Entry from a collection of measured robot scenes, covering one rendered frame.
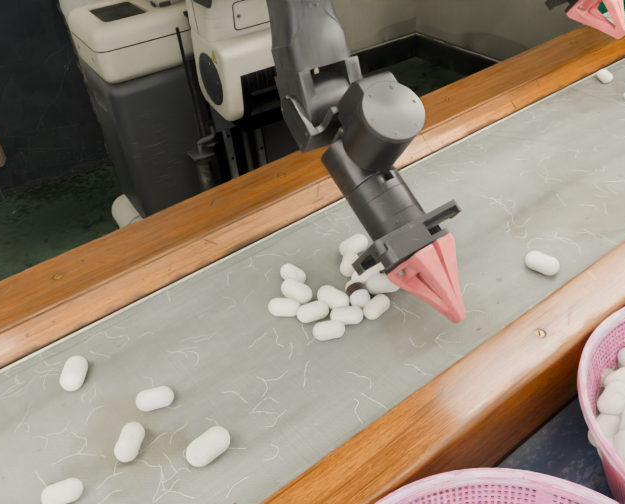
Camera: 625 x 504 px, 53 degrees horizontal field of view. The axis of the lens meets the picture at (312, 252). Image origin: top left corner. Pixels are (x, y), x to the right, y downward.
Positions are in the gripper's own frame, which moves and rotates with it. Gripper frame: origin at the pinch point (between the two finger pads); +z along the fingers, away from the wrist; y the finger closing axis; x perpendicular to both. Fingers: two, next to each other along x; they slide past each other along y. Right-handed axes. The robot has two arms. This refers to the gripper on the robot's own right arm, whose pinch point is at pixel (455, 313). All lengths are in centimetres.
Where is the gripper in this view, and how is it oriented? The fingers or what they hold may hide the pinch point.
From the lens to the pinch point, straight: 60.3
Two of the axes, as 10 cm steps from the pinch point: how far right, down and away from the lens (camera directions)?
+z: 5.2, 8.4, -1.7
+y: 8.0, -4.1, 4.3
